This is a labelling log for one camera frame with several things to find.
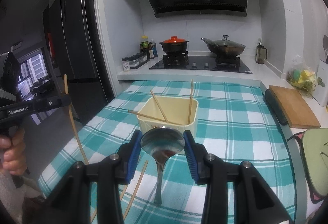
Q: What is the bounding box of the dark glass pitcher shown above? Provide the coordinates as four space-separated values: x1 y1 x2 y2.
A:
255 38 268 64

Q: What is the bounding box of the cream plastic utensil holder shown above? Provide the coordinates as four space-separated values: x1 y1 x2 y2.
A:
136 96 198 137

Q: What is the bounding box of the wooden cutting board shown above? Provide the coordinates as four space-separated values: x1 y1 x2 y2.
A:
264 85 321 129

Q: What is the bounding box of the dark wok glass lid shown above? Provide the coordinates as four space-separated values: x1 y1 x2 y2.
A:
201 35 246 57

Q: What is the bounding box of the spice jar rack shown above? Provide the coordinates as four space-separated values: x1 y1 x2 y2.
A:
121 53 149 71

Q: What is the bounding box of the teal white plaid tablecloth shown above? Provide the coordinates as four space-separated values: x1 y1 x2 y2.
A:
38 81 296 223

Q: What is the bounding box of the condiment bottles group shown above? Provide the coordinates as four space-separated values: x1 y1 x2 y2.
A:
140 35 158 59

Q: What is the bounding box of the wooden chopstick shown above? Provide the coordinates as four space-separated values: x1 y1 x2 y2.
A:
63 74 89 165
123 160 148 221
188 79 194 124
90 182 124 223
128 110 182 125
150 90 169 123

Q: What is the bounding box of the black refrigerator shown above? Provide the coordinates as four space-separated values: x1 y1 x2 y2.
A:
48 0 114 124

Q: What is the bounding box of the black pot orange lid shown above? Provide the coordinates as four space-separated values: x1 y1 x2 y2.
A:
160 36 189 54

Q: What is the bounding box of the person's left hand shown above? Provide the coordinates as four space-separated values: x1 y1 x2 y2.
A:
1 128 27 176

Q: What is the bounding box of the bag of sponges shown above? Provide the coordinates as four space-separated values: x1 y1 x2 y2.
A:
287 55 316 97

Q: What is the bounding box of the black gas cooktop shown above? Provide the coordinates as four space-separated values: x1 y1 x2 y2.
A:
150 52 252 74

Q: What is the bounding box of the large steel spoon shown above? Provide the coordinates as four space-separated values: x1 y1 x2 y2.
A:
141 126 185 205

